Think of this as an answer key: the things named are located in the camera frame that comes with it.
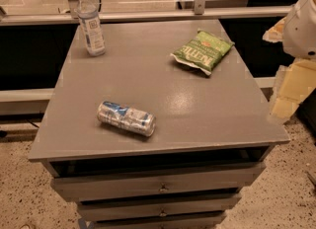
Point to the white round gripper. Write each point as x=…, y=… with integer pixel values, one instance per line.
x=302, y=32

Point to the middle grey drawer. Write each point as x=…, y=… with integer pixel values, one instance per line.
x=157, y=207

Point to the top grey drawer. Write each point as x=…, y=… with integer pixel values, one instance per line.
x=158, y=182

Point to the bottom grey drawer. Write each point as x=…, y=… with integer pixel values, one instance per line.
x=180, y=221

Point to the grey drawer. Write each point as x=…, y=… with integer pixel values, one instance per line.
x=157, y=207
x=180, y=221
x=158, y=182

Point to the metal railing frame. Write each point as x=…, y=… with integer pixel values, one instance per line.
x=144, y=12

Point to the grey drawer cabinet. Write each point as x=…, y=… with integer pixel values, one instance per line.
x=201, y=120

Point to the crushed silver-blue redbull can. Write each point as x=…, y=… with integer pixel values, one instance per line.
x=127, y=118

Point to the green chip bag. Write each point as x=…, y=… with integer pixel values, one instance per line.
x=203, y=52

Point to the clear blue-label plastic bottle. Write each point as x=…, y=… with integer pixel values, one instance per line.
x=91, y=27

